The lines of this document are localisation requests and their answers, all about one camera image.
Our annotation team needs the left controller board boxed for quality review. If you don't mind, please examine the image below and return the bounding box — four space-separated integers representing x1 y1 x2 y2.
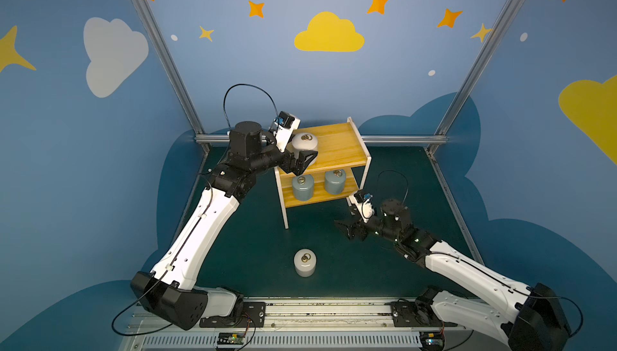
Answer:
215 333 247 350

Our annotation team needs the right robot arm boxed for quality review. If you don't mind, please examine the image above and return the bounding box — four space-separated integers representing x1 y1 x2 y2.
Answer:
336 191 578 350

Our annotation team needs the white tea canister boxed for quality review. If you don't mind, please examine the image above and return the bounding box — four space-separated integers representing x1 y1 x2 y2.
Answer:
293 248 317 278
291 132 319 153

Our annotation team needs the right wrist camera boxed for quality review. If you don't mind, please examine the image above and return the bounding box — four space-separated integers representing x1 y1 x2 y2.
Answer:
347 190 374 222

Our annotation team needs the grey-blue tea canister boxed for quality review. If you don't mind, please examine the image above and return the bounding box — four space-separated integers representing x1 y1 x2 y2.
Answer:
324 169 346 195
292 174 315 203

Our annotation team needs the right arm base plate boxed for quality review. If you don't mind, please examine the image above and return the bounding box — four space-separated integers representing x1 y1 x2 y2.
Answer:
389 300 457 328

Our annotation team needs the right controller board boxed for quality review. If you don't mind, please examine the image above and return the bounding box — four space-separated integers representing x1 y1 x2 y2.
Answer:
419 332 444 351

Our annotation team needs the controller board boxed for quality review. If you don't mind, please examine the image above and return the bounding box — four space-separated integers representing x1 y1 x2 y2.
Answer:
419 332 444 351
215 333 247 350

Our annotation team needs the rear aluminium frame bar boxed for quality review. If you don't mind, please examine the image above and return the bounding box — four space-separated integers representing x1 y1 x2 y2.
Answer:
195 134 448 145

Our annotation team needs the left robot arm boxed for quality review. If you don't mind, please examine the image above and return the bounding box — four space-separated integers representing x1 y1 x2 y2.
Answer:
130 112 318 330

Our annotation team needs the right aluminium frame post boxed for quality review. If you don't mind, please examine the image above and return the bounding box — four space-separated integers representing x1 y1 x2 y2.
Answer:
427 0 526 158

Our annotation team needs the aluminium mounting rail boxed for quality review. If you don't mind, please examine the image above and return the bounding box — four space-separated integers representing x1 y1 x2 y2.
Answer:
120 298 504 350

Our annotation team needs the camera cable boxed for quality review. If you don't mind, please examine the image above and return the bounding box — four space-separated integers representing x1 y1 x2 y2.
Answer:
374 169 411 205
222 83 281 130

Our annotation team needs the aluminium frame post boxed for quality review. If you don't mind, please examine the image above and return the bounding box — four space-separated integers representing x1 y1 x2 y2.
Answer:
131 0 210 155
427 0 526 158

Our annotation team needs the left camera cable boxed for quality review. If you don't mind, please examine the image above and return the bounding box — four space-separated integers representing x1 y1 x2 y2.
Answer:
222 83 281 130

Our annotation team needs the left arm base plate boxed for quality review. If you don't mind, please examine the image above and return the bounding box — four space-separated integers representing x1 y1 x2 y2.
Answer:
199 301 267 328

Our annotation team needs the left aluminium frame post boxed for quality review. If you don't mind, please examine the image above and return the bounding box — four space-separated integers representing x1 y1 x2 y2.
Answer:
131 0 210 155

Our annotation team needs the wooden two-tier shelf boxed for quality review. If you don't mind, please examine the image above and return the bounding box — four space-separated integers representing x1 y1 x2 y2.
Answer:
274 117 372 229

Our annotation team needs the right camera cable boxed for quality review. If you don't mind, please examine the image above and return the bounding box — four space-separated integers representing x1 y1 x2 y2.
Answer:
374 169 411 205

